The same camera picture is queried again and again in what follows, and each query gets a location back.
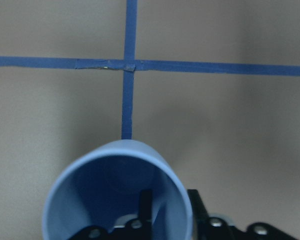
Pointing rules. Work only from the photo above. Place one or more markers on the blue cup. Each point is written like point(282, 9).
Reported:
point(105, 185)

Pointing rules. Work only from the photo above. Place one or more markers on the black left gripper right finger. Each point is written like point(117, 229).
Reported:
point(208, 226)

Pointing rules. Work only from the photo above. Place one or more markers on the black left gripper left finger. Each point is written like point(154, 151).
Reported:
point(136, 228)

